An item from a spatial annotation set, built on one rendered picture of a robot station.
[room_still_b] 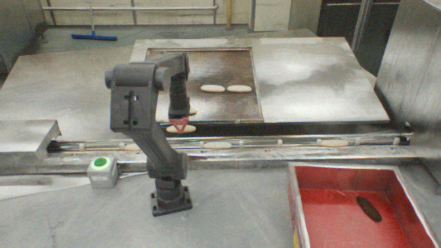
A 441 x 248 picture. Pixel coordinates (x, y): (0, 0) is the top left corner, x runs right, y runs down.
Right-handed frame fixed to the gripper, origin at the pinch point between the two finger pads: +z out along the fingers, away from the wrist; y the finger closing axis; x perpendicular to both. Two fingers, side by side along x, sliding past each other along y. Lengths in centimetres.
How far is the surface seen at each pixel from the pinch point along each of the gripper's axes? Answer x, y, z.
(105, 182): 22.8, -17.2, 8.1
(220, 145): -13.4, -1.1, 7.3
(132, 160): 16.1, -8.5, 7.0
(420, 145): -80, -8, 3
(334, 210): -47, -28, 11
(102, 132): 32.4, 12.9, 11.3
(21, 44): 182, 234, 63
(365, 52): -138, 165, 45
